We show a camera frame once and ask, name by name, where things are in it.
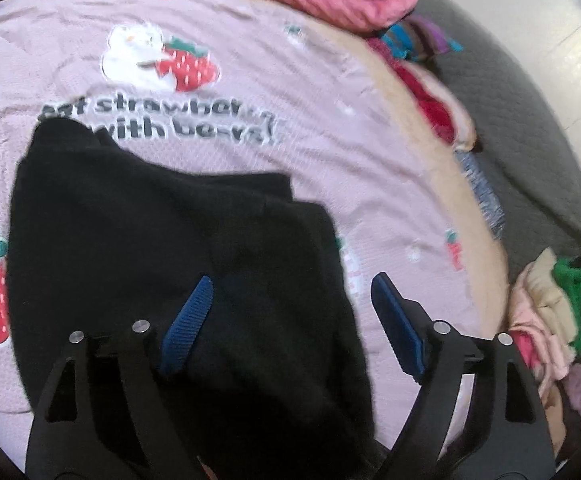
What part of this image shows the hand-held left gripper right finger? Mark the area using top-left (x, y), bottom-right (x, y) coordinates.
top-left (371, 272), bottom-right (557, 480)

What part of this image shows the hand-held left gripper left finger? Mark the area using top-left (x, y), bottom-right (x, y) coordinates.
top-left (24, 274), bottom-right (216, 480)

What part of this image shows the black sweatshirt with orange cuffs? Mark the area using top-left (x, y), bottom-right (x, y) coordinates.
top-left (6, 119), bottom-right (377, 480)

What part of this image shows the beige folded garment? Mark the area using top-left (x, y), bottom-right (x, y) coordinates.
top-left (525, 249), bottom-right (579, 352)

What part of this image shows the blue patterned cloth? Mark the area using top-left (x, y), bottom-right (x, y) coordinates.
top-left (453, 150), bottom-right (507, 239)

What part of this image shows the pink strawberry printed bedspread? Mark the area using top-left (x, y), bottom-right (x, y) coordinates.
top-left (0, 0), bottom-right (511, 467)

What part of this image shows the bright green folded garment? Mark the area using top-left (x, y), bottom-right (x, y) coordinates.
top-left (552, 257), bottom-right (581, 357)

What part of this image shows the red cloth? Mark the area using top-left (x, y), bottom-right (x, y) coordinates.
top-left (368, 37), bottom-right (477, 152)

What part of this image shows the grey quilted mattress cover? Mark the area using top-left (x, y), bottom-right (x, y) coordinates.
top-left (411, 0), bottom-right (581, 262)

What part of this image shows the striped colourful cloth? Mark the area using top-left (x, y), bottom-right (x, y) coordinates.
top-left (377, 14), bottom-right (465, 64)

